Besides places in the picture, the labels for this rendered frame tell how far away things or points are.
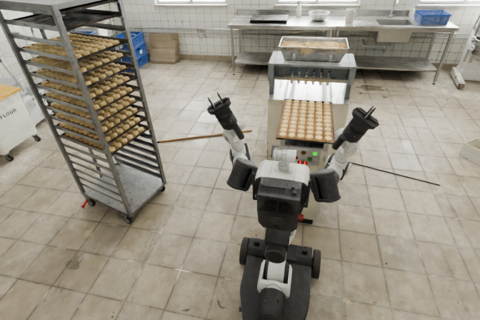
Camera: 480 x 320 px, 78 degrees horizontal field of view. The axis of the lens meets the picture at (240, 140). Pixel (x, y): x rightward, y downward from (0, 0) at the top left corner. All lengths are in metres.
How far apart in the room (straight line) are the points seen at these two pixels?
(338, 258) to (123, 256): 1.71
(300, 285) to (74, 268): 1.72
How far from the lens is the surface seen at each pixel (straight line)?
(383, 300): 2.50
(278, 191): 1.40
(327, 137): 2.12
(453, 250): 2.98
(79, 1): 2.10
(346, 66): 2.62
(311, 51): 2.60
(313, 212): 2.59
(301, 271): 2.27
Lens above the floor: 2.09
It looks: 35 degrees down
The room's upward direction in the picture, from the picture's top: 3 degrees counter-clockwise
